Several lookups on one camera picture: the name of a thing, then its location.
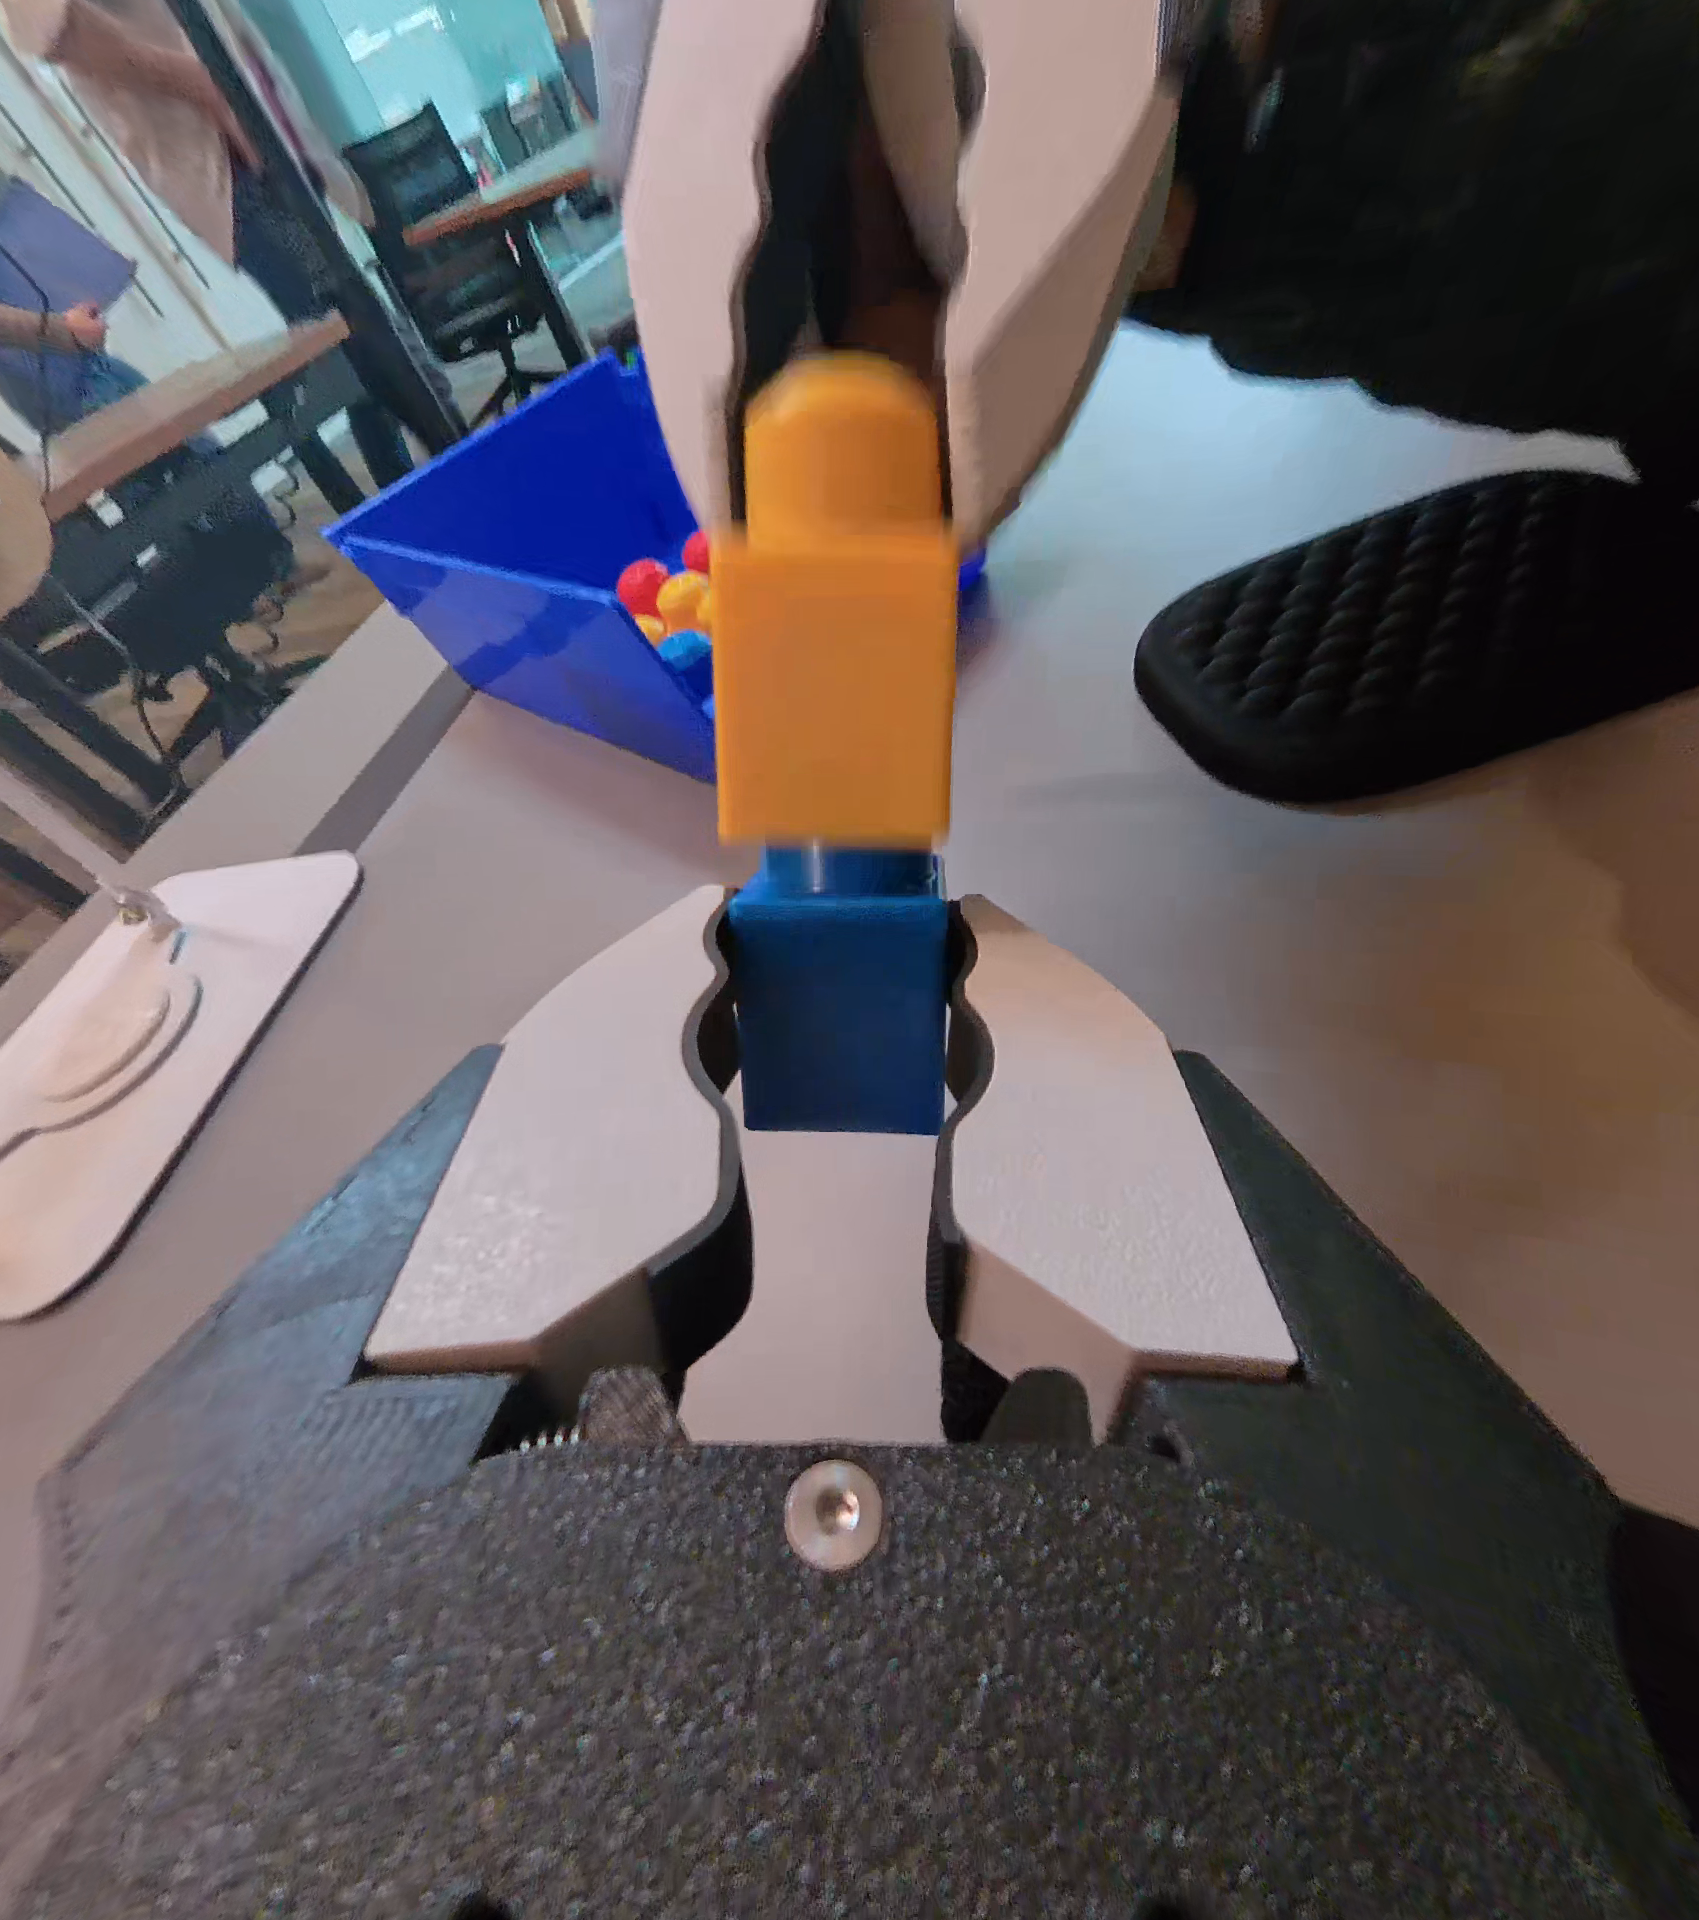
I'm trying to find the blue plastic bin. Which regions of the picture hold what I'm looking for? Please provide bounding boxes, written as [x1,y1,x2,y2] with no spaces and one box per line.
[323,348,993,786]

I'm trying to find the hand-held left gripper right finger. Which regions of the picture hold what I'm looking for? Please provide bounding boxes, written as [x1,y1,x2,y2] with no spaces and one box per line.
[927,894,1303,1434]

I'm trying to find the wooden desk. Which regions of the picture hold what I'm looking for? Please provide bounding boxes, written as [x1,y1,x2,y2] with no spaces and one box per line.
[405,151,611,362]
[40,313,355,520]

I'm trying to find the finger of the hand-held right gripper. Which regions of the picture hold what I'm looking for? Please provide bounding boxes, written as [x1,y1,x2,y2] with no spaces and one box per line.
[885,0,1187,551]
[593,0,827,530]

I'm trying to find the pile of mega blocks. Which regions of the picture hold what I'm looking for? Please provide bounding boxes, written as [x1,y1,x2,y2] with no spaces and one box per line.
[615,524,719,708]

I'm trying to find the black light stand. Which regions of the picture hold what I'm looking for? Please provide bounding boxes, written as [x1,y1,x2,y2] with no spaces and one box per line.
[165,0,467,452]

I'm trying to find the black office chair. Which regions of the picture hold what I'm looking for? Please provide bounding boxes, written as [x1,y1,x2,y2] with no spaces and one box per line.
[40,481,303,739]
[339,102,551,423]

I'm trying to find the yellow mega block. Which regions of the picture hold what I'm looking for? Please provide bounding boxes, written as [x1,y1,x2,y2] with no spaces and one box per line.
[711,352,961,846]

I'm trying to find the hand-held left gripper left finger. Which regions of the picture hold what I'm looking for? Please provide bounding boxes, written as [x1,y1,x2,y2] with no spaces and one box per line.
[363,885,755,1382]

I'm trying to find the person's right forearm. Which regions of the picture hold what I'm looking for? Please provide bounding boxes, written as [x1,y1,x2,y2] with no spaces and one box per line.
[1125,0,1699,528]

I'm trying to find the white document stand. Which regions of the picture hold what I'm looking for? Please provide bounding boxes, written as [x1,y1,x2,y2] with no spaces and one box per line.
[0,345,363,1326]

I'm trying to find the blue mega block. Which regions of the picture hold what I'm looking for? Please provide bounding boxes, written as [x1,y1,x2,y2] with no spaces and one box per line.
[725,842,959,1138]

